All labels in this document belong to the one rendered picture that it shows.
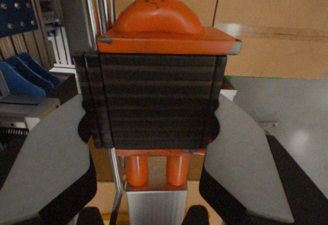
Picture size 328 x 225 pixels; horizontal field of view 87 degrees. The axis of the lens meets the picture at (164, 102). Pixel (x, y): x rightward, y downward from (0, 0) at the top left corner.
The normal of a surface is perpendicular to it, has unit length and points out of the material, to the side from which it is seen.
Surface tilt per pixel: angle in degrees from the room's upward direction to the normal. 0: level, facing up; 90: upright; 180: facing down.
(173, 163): 26
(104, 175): 89
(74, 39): 0
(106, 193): 1
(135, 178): 1
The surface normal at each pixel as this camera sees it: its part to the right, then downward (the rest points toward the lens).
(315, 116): 0.03, 0.51
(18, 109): 0.09, -0.86
